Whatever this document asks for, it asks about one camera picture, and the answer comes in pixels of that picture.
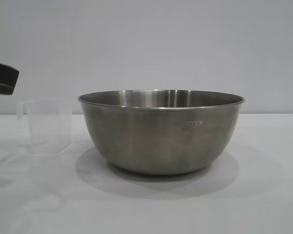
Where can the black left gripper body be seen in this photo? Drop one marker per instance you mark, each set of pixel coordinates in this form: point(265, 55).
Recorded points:
point(5, 78)

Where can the clear plastic measuring cup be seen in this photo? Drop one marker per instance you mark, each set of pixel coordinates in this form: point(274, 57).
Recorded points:
point(48, 126)

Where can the large stainless steel bowl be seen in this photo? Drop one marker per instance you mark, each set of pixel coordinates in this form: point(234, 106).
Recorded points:
point(158, 136)

